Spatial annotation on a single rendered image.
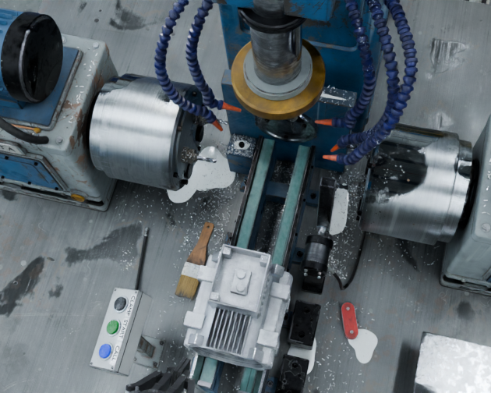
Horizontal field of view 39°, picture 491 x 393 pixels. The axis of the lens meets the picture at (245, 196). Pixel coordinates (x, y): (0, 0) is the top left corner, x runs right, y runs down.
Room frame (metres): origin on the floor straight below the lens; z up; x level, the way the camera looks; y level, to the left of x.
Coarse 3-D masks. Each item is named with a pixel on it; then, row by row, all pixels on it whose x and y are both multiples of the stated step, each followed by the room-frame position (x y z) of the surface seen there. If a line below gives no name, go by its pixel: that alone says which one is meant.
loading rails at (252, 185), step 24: (264, 144) 0.76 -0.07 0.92; (264, 168) 0.70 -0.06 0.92; (312, 168) 0.70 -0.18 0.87; (264, 192) 0.66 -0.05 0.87; (288, 192) 0.63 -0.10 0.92; (312, 192) 0.66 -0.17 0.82; (240, 216) 0.58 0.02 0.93; (288, 216) 0.57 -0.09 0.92; (240, 240) 0.53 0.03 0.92; (288, 240) 0.51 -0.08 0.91; (288, 264) 0.46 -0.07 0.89; (288, 312) 0.36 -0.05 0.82; (216, 360) 0.26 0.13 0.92; (216, 384) 0.22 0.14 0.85; (240, 384) 0.20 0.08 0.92; (264, 384) 0.20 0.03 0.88
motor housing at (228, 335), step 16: (208, 288) 0.39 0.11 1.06; (208, 304) 0.35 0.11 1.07; (272, 304) 0.33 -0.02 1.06; (208, 320) 0.31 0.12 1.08; (224, 320) 0.31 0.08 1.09; (240, 320) 0.30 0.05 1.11; (256, 320) 0.30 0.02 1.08; (272, 320) 0.29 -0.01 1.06; (208, 336) 0.28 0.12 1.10; (224, 336) 0.27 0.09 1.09; (240, 336) 0.27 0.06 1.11; (256, 336) 0.27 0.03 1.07; (208, 352) 0.27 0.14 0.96; (224, 352) 0.27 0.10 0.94; (240, 352) 0.24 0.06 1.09; (272, 352) 0.24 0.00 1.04; (256, 368) 0.22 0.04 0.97
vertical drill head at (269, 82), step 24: (264, 0) 0.67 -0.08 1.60; (264, 48) 0.67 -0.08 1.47; (288, 48) 0.66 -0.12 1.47; (312, 48) 0.74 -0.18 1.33; (240, 72) 0.72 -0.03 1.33; (264, 72) 0.67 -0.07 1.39; (288, 72) 0.66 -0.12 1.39; (312, 72) 0.69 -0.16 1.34; (240, 96) 0.67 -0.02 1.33; (264, 96) 0.65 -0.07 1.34; (288, 96) 0.64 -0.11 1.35; (312, 96) 0.64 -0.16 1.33; (288, 120) 0.64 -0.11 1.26
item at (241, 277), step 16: (224, 256) 0.43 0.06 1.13; (240, 256) 0.43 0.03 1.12; (256, 256) 0.42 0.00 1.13; (224, 272) 0.40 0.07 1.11; (240, 272) 0.39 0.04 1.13; (256, 272) 0.39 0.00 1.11; (224, 288) 0.37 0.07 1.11; (240, 288) 0.36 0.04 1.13; (256, 288) 0.35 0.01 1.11; (224, 304) 0.33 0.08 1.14; (240, 304) 0.33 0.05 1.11; (256, 304) 0.31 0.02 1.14
